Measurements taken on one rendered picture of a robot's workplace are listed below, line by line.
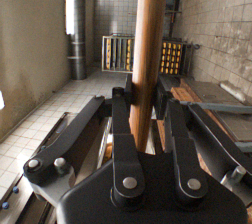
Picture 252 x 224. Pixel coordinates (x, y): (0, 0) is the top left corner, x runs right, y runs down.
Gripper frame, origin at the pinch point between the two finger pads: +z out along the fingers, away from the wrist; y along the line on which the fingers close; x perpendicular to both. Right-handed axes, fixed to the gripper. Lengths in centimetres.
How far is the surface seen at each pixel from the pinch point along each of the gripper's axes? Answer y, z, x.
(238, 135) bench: 70, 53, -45
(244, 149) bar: 61, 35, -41
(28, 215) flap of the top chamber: -64, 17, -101
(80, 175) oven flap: -38, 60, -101
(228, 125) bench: 68, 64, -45
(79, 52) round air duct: -114, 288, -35
